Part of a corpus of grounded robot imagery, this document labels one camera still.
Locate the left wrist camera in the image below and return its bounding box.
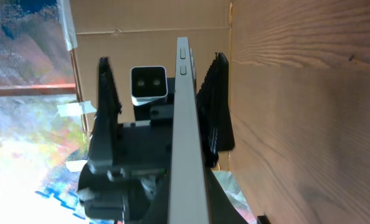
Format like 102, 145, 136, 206
130, 66, 168, 106

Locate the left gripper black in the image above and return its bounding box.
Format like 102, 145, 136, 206
77, 56, 248, 224

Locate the brown cardboard box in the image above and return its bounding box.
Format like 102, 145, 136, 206
70, 0, 230, 123

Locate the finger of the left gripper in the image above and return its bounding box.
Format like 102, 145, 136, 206
196, 52, 235, 168

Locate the bronze Galaxy smartphone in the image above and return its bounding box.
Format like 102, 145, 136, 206
168, 37, 211, 224

